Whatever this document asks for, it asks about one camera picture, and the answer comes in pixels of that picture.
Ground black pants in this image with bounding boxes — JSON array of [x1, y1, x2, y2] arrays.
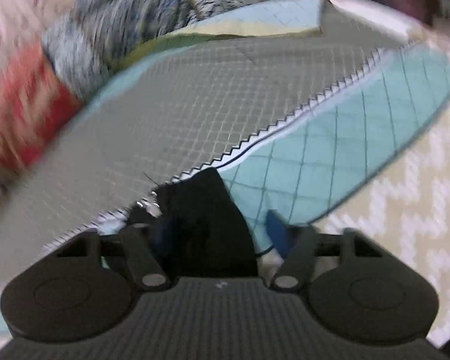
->
[[127, 168, 274, 279]]

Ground blue white patterned cloth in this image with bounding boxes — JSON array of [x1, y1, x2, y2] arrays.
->
[[41, 0, 301, 103]]

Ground patterned bed sheet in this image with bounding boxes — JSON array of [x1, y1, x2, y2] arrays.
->
[[0, 0, 450, 346]]

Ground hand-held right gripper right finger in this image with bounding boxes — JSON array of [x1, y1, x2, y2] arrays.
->
[[265, 209, 389, 293]]

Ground patchwork floral quilt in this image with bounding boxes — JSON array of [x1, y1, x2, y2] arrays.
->
[[0, 0, 86, 205]]

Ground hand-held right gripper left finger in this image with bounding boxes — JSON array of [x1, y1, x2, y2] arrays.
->
[[56, 218, 174, 291]]

